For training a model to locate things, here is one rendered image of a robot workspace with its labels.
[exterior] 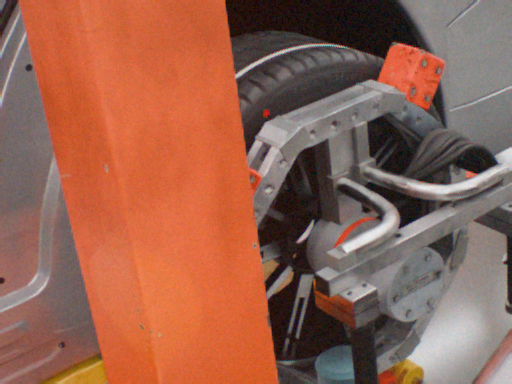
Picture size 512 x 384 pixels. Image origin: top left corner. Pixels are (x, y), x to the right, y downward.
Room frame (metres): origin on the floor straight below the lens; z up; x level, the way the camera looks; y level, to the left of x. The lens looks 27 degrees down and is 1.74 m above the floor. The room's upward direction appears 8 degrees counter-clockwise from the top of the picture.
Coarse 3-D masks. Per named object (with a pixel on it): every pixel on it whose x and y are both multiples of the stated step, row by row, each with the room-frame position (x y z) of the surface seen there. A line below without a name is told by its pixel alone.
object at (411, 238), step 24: (480, 192) 1.40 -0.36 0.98; (504, 192) 1.40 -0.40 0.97; (432, 216) 1.34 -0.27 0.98; (456, 216) 1.34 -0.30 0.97; (480, 216) 1.37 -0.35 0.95; (408, 240) 1.29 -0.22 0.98; (432, 240) 1.32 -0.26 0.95; (360, 264) 1.24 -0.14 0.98; (384, 264) 1.26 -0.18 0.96; (336, 288) 1.21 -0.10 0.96
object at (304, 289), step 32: (384, 128) 1.70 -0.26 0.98; (384, 160) 1.66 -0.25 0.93; (288, 192) 1.59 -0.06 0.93; (384, 192) 1.76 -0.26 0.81; (288, 224) 1.53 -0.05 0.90; (288, 256) 1.53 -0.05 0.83; (288, 288) 1.76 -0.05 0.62; (288, 320) 1.52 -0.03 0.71; (320, 320) 1.64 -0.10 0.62; (288, 352) 1.52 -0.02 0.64; (320, 352) 1.54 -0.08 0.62
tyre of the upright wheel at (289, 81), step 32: (256, 32) 1.75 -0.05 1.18; (288, 32) 1.78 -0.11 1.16; (288, 64) 1.55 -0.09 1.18; (320, 64) 1.57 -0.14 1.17; (352, 64) 1.60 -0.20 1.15; (256, 96) 1.50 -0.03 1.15; (288, 96) 1.52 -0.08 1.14; (320, 96) 1.56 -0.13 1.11; (256, 128) 1.49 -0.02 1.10; (384, 320) 1.61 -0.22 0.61
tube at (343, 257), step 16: (336, 144) 1.46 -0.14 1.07; (336, 160) 1.46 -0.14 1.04; (336, 176) 1.45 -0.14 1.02; (336, 192) 1.44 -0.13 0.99; (352, 192) 1.41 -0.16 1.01; (368, 192) 1.39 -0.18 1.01; (368, 208) 1.38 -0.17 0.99; (384, 208) 1.33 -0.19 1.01; (384, 224) 1.28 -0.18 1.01; (352, 240) 1.25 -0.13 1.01; (368, 240) 1.25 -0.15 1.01; (384, 240) 1.27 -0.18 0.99; (336, 256) 1.23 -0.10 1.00; (352, 256) 1.23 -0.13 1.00
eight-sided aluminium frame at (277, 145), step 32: (352, 96) 1.54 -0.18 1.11; (384, 96) 1.52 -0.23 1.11; (288, 128) 1.43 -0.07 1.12; (320, 128) 1.45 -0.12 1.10; (416, 128) 1.56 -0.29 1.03; (256, 160) 1.43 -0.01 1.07; (288, 160) 1.41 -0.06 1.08; (256, 192) 1.38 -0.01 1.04; (256, 224) 1.37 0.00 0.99; (448, 256) 1.60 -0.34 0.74; (416, 320) 1.55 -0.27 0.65; (384, 352) 1.50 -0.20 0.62
